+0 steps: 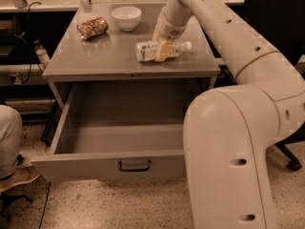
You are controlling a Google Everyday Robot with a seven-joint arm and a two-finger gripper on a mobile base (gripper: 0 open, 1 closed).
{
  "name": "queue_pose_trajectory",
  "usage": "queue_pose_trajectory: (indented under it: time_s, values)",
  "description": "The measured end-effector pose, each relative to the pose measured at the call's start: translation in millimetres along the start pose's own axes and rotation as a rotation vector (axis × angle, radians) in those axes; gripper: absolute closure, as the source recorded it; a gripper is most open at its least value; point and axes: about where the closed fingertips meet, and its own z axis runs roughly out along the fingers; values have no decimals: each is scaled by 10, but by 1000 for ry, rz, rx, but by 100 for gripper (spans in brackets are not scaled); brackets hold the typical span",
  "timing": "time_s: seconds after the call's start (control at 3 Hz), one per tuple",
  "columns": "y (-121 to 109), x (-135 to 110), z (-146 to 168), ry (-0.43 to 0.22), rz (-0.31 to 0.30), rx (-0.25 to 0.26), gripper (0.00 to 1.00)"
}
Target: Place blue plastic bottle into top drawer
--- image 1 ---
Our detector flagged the small bottle beside cabinet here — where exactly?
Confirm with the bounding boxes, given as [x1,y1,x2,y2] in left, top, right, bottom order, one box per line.
[34,40,50,69]

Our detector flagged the crushed gold can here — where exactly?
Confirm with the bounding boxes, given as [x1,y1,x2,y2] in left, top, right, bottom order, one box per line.
[76,17,109,40]

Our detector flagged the brown shoe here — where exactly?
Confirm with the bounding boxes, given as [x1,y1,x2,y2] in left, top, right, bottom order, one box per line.
[0,166,40,193]

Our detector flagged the open grey top drawer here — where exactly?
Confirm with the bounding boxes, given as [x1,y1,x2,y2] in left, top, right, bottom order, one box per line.
[31,78,201,181]

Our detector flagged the grey drawer cabinet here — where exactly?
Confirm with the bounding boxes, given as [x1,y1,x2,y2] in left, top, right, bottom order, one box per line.
[43,2,220,106]

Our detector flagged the black office chair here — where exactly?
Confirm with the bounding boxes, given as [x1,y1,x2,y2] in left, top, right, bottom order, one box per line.
[242,0,305,173]

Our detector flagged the black drawer handle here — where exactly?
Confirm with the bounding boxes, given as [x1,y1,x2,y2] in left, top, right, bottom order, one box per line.
[118,160,152,173]

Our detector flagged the person's leg in beige trousers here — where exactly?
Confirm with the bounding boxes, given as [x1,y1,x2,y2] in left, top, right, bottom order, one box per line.
[0,105,22,179]

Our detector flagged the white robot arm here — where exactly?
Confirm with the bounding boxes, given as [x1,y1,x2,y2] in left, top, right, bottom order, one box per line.
[153,0,305,229]

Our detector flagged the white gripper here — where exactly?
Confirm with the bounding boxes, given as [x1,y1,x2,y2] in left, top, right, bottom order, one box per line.
[152,9,187,62]

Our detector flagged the clear plastic water bottle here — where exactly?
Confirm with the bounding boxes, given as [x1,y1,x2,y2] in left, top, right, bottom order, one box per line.
[135,40,192,62]

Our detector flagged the black cable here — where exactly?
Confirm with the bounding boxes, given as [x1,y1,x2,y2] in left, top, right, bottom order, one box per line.
[12,2,44,85]

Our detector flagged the white ceramic bowl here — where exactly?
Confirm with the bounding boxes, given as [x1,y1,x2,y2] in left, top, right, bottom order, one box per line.
[112,6,142,31]

